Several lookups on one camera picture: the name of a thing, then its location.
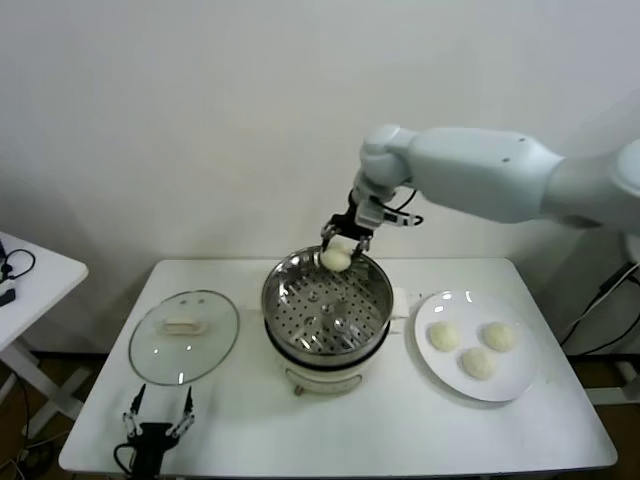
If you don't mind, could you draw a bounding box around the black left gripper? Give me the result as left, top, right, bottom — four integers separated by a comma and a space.
123, 383, 196, 480

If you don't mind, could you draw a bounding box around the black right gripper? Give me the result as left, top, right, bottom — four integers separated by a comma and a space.
319, 212, 379, 264

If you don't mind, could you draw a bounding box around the white steamed baozi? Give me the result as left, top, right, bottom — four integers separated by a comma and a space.
458, 346, 498, 381
320, 242, 352, 273
425, 320, 461, 354
480, 321, 517, 352

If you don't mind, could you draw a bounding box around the stainless steel steamer basket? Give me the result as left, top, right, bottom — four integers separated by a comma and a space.
261, 244, 396, 359

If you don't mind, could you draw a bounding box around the white electric cooker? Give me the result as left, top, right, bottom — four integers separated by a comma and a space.
247, 284, 409, 399

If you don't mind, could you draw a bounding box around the white folding side table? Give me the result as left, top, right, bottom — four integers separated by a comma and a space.
0, 231, 90, 441

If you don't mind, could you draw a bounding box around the white round plate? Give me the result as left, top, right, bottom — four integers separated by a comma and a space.
413, 289, 541, 403

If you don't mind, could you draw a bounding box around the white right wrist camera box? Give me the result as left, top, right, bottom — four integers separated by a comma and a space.
354, 197, 416, 230

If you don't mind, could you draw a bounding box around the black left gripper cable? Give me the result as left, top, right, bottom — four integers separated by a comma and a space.
114, 442, 137, 475

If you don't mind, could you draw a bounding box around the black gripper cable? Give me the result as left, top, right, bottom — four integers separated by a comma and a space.
377, 185, 425, 227
114, 442, 137, 475

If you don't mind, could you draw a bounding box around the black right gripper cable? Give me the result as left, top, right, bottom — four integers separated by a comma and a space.
377, 185, 425, 227

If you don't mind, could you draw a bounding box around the glass lid with cream handle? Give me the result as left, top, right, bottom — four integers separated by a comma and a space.
128, 289, 241, 388

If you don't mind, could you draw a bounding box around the thin black looped cable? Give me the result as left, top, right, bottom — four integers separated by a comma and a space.
0, 248, 37, 282

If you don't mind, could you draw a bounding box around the black power cable with adapter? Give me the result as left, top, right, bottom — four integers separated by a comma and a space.
558, 260, 640, 351

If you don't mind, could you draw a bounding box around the white metal floor frame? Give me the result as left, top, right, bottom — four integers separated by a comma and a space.
585, 358, 640, 405

